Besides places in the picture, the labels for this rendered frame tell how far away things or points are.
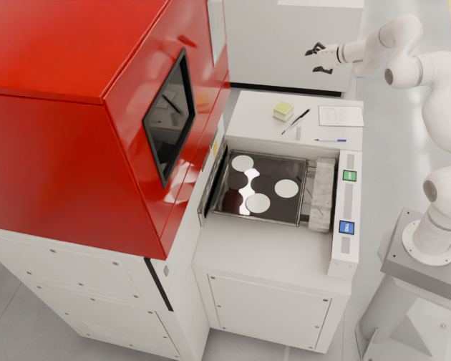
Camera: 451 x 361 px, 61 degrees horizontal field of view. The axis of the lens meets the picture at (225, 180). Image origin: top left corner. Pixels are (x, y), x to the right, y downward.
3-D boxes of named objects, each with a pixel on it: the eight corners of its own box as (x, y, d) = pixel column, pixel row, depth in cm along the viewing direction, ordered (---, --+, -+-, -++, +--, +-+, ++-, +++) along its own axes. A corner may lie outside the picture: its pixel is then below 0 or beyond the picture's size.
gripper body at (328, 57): (350, 59, 175) (328, 63, 183) (342, 39, 170) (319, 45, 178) (344, 69, 172) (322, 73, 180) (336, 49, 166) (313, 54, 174)
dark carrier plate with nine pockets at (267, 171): (213, 210, 163) (213, 209, 163) (232, 152, 184) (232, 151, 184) (295, 223, 156) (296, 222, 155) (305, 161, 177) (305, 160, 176)
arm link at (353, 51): (353, 65, 173) (351, 44, 172) (382, 59, 163) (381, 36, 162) (343, 64, 167) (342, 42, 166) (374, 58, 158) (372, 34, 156)
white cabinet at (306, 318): (211, 333, 219) (190, 266, 156) (246, 199, 277) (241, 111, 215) (326, 359, 205) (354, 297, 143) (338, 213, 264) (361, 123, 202)
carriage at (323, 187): (308, 229, 159) (308, 225, 156) (316, 165, 181) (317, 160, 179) (328, 233, 157) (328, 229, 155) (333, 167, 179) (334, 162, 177)
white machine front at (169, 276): (168, 310, 144) (143, 258, 114) (222, 155, 194) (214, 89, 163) (176, 312, 144) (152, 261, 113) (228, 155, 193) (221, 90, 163)
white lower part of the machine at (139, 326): (84, 341, 221) (13, 277, 158) (138, 223, 271) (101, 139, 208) (202, 371, 206) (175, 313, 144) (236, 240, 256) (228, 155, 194)
